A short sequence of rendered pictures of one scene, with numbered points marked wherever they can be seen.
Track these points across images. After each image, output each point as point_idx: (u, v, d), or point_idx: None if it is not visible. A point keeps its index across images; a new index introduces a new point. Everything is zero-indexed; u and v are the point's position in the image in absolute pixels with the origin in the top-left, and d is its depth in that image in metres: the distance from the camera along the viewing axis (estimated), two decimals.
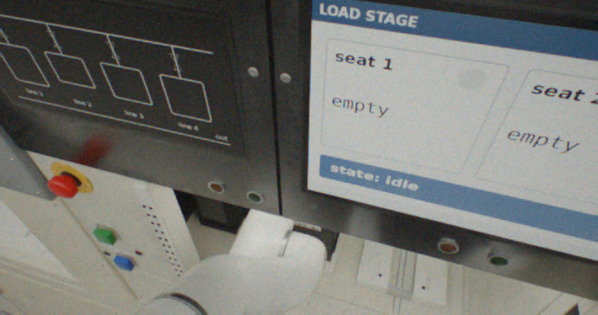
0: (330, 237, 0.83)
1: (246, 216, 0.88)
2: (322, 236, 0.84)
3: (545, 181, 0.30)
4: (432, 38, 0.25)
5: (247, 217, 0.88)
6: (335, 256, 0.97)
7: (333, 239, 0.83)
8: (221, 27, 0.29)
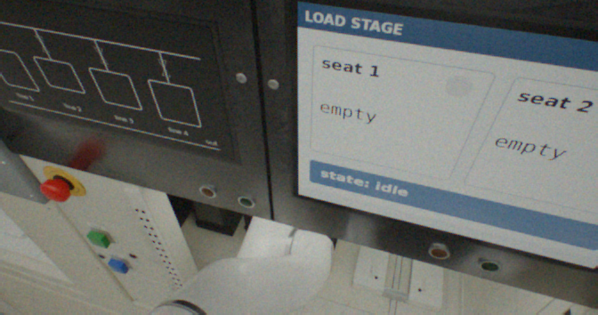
0: (329, 238, 0.82)
1: (245, 216, 0.87)
2: None
3: (533, 188, 0.30)
4: (418, 45, 0.25)
5: (246, 217, 0.87)
6: None
7: (332, 240, 0.83)
8: (207, 33, 0.29)
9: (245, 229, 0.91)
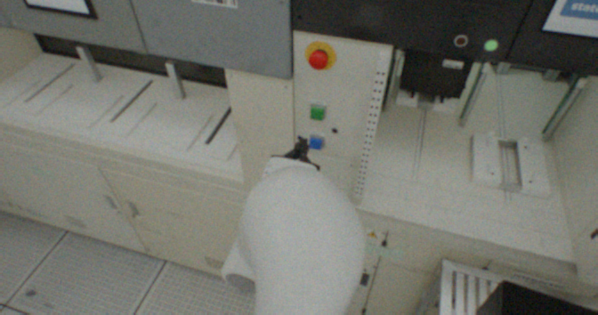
0: (467, 73, 1.27)
1: (405, 66, 1.31)
2: (461, 74, 1.27)
3: None
4: None
5: (406, 67, 1.31)
6: (455, 100, 1.40)
7: (468, 76, 1.27)
8: None
9: (400, 78, 1.35)
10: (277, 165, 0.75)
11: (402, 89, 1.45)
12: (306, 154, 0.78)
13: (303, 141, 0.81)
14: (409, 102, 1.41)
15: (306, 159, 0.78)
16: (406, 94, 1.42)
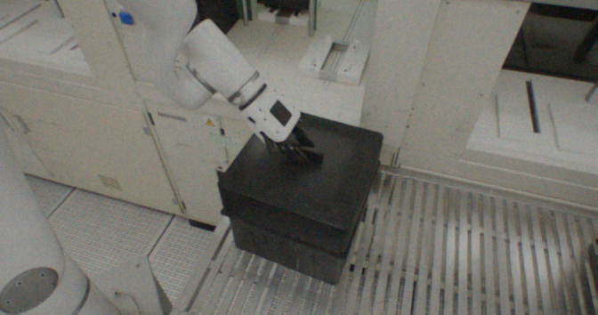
0: None
1: None
2: None
3: None
4: None
5: None
6: (309, 15, 1.51)
7: None
8: None
9: None
10: None
11: (265, 7, 1.56)
12: (295, 131, 0.83)
13: (299, 160, 0.81)
14: (269, 17, 1.53)
15: (295, 126, 0.83)
16: (267, 11, 1.54)
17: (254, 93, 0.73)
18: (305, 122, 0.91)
